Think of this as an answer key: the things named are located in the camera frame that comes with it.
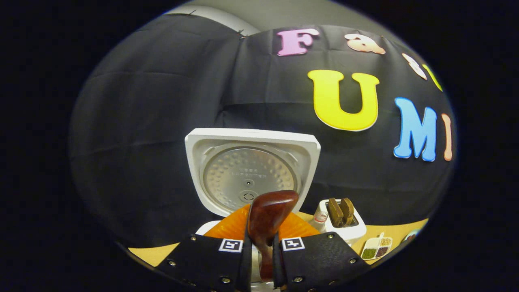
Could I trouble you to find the white rice cooker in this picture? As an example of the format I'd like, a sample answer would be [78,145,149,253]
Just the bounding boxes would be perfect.
[184,128,321,284]

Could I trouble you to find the brown bread slice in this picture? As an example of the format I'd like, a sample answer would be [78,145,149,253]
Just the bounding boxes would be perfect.
[328,198,344,227]
[340,198,355,225]

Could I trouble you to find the white divided grain dish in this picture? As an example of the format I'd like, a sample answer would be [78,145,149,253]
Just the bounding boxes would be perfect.
[360,232,393,261]

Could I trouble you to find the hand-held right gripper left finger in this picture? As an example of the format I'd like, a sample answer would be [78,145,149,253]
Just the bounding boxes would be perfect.
[156,204,253,292]

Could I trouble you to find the white toaster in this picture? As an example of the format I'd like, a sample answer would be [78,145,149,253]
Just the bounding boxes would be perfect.
[314,198,367,246]

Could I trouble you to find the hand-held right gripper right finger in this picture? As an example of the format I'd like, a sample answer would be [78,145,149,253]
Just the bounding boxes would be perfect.
[272,211,371,292]

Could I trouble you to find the black backdrop cloth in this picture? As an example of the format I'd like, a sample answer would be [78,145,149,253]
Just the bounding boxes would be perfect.
[69,14,457,248]

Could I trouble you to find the dark wooden spoon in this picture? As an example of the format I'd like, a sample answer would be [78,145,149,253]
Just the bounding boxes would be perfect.
[247,190,299,280]

